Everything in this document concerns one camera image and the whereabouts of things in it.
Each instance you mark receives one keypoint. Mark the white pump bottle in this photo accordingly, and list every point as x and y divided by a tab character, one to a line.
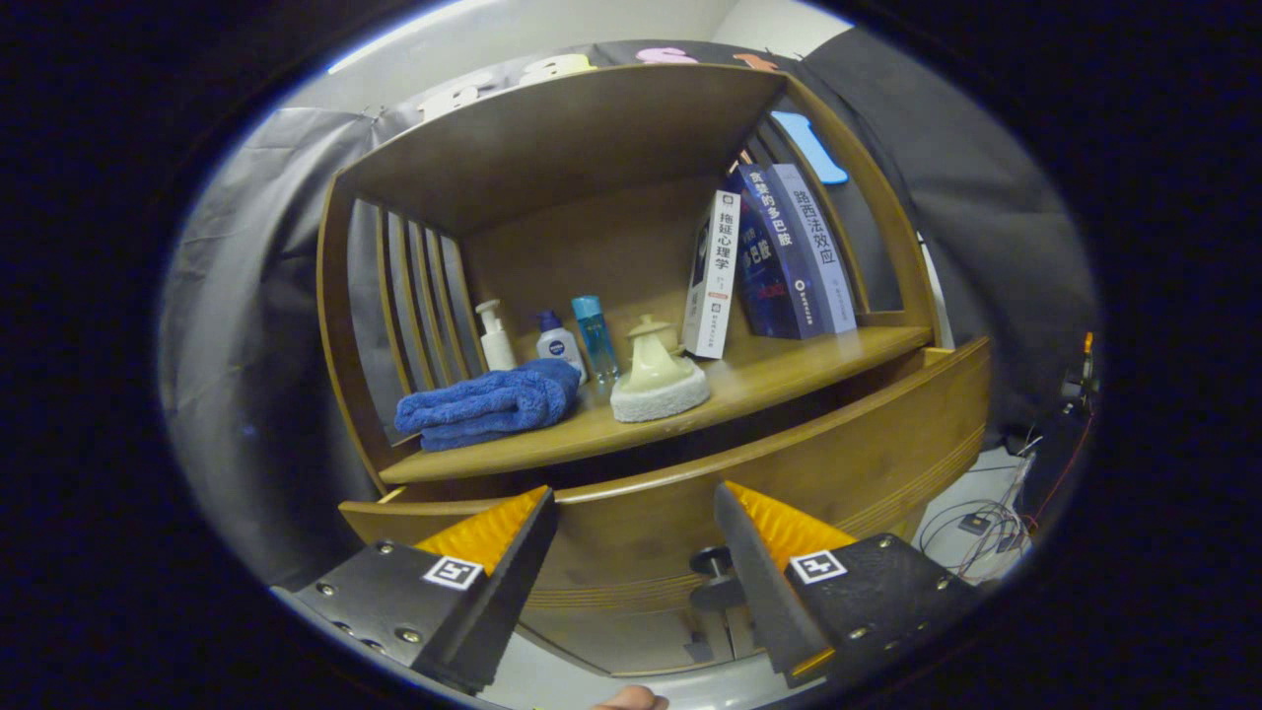
496	347

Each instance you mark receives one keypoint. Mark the wooden countertop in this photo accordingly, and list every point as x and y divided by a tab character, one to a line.
769	375

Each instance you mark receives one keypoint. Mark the small black adapter box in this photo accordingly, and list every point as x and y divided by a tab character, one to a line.
974	524

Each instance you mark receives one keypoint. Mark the white bottle with blue cap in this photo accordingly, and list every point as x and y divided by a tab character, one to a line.
559	345

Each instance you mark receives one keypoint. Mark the wooden cabinet door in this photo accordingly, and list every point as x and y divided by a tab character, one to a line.
739	636
611	636

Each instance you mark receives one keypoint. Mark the pale green scrubbing brush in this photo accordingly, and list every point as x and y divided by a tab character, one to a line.
656	390

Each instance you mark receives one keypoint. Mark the white book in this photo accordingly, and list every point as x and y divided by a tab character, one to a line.
712	286

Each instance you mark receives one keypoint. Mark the pale blue book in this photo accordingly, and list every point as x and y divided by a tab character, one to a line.
823	247

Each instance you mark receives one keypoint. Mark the black device with orange part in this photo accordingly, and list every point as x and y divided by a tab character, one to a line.
1085	380

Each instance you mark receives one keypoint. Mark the dark blue book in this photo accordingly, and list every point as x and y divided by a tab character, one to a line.
789	266

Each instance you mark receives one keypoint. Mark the blue folded towel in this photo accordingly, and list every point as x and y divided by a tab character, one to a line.
483	404

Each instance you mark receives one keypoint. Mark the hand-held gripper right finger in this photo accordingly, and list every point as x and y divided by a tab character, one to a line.
764	602

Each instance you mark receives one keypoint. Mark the beige lidded teacup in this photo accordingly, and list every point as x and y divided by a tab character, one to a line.
673	344

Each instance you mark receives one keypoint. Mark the clear blue bottle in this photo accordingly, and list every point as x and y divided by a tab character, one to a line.
596	340

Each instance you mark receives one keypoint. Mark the black drawer knob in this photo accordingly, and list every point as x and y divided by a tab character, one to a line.
710	562

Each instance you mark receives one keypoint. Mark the black backdrop cloth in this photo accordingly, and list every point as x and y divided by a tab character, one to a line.
256	296

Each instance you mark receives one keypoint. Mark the wooden cabinet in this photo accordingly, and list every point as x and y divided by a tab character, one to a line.
592	247

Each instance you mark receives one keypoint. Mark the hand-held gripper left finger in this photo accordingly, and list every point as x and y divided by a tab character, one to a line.
513	602

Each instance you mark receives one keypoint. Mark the wooden drawer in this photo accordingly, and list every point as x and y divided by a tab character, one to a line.
641	532

